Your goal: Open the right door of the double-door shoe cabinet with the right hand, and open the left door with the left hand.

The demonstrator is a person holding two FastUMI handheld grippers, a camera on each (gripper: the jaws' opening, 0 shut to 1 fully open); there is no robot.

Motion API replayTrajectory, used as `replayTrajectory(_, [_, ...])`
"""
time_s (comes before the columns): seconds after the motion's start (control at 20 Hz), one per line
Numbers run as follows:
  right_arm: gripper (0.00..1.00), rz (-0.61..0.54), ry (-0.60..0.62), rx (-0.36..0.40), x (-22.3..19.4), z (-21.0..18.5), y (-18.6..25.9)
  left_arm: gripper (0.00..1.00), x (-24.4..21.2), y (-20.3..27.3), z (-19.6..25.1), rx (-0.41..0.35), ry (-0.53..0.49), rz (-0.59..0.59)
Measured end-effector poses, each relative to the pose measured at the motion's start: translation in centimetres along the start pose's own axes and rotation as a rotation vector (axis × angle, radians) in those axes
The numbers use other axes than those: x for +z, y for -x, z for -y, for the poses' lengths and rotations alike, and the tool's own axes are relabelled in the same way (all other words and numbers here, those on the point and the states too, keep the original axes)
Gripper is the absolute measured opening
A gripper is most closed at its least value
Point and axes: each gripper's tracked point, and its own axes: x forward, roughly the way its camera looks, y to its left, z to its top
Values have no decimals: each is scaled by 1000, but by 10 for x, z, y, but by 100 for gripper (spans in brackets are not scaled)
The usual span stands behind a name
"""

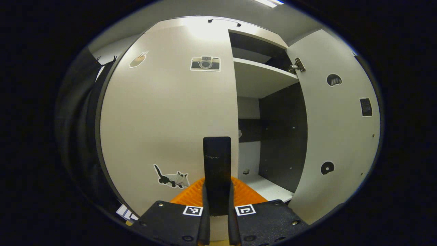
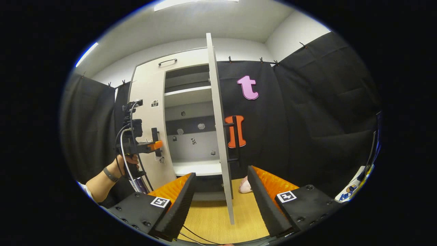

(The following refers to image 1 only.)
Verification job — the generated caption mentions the metal door hinge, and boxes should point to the metal door hinge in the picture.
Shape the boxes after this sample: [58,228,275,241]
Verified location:
[288,57,306,74]

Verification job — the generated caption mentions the long ceiling light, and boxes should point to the long ceiling light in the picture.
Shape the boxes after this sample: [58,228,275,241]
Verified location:
[254,0,284,8]

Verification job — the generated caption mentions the beige double-door shoe cabinet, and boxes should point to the beige double-door shoe cabinet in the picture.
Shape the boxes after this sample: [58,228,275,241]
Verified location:
[94,16,381,241]

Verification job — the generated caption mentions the white cabinet shelf board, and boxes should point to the white cabinet shelf board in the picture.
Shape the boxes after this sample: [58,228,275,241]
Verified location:
[233,57,300,99]

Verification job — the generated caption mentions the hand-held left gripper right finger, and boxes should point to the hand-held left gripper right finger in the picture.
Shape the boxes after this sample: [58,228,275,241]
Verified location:
[228,176,309,246]

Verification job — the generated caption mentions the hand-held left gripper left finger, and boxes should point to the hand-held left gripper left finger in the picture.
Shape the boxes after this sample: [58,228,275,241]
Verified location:
[131,176,210,246]

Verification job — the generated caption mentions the black backdrop cloth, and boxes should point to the black backdrop cloth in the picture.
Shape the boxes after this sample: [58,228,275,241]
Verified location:
[56,48,118,219]

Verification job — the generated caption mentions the thin black flap handle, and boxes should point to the thin black flap handle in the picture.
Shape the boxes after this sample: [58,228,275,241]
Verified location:
[208,18,242,28]

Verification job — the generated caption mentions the beige cabinet door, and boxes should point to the beige cabinet door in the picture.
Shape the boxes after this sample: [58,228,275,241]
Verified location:
[286,29,381,225]
[99,26,239,241]

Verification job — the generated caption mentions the beige cabinet flap panel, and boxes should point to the beige cabinet flap panel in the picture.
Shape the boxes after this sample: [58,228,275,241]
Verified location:
[143,16,289,50]

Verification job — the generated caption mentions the black door handle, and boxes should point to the black door handle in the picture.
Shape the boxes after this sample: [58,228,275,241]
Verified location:
[203,137,232,216]

